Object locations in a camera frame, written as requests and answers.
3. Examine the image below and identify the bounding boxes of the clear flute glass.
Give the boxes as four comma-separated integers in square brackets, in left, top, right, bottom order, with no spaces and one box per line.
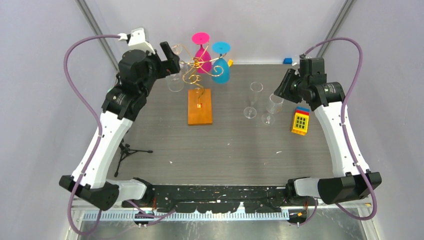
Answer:
[243,81,263,119]

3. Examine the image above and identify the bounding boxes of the blue wine glass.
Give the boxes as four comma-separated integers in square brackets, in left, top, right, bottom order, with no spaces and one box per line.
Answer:
[210,41,231,84]

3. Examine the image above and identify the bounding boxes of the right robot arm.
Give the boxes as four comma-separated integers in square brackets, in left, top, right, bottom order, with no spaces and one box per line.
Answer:
[274,57,382,205]

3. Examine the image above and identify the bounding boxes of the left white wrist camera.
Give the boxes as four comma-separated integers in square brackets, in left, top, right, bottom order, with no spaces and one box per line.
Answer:
[118,27,156,55]

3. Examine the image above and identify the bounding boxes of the orange wooden rack base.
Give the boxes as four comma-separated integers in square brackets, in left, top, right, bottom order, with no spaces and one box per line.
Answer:
[187,88,213,126]

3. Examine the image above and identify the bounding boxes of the gold wire wine glass rack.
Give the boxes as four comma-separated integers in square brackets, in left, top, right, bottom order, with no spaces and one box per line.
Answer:
[179,57,218,108]

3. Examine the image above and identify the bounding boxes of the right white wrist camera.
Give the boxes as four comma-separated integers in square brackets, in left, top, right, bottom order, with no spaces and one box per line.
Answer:
[291,54,307,70]

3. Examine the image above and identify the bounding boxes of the pink wine glass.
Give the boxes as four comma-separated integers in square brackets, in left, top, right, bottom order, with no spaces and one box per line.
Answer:
[191,32,212,74]

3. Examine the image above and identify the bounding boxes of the clear ribbed wine glass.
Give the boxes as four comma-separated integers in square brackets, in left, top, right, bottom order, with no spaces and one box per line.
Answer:
[261,93,284,126]

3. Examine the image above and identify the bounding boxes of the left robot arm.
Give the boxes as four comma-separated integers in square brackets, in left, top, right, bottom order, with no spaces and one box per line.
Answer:
[59,41,181,211]

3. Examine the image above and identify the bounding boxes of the blue toy block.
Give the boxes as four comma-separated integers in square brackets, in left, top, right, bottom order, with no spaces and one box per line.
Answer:
[283,57,293,65]

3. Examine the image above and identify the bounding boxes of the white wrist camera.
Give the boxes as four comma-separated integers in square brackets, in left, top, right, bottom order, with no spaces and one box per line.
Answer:
[118,27,156,55]
[291,54,307,70]

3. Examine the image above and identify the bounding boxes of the colourful toy brick building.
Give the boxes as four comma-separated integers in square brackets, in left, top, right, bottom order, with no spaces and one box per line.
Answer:
[291,106,310,136]

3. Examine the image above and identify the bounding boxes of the small black tripod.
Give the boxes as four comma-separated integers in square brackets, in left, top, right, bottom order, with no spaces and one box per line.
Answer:
[114,139,154,178]

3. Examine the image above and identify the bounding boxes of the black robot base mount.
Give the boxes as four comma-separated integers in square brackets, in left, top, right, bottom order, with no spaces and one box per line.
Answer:
[121,184,319,227]

